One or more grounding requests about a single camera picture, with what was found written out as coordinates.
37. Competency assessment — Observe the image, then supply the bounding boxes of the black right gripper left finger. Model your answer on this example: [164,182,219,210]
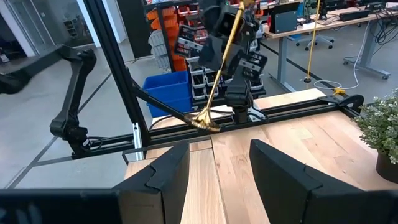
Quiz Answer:
[113,139,191,224]

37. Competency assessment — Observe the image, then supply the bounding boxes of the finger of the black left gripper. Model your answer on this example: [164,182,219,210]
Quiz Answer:
[228,46,251,76]
[198,35,226,72]

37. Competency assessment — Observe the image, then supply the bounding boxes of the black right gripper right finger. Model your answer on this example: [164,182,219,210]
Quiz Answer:
[249,139,364,224]

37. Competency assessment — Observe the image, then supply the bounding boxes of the gold candlestick holder wide cup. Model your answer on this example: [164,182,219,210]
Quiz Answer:
[185,0,254,134]

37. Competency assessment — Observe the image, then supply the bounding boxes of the black jointed leader arm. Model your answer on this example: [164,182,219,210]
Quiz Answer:
[49,45,98,157]

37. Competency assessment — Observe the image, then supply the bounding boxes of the orange black parts bin rack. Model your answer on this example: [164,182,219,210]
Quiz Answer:
[145,0,269,101]

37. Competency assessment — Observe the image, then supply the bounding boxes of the dark grey case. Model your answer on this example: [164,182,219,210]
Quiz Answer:
[267,1,301,35]

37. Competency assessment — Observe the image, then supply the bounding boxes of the blue plastic bin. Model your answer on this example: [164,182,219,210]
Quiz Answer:
[142,70,194,119]

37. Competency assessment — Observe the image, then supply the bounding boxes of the wooden desk grey legs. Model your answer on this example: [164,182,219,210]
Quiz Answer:
[262,2,398,93]

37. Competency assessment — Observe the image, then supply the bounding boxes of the white office chair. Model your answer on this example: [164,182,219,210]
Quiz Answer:
[294,33,336,51]

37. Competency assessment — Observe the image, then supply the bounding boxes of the green potted plant black pot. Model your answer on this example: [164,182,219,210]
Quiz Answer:
[353,88,398,184]

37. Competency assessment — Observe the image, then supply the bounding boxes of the grey desk foot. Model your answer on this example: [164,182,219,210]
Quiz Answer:
[343,57,392,80]

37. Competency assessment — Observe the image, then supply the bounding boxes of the yellow cord black foot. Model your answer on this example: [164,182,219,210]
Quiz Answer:
[303,0,322,84]

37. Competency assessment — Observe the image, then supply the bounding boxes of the black aluminium frame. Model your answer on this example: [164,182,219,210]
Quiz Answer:
[70,0,365,166]

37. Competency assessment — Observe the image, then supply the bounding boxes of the white floor cable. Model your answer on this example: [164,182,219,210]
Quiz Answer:
[313,21,372,91]

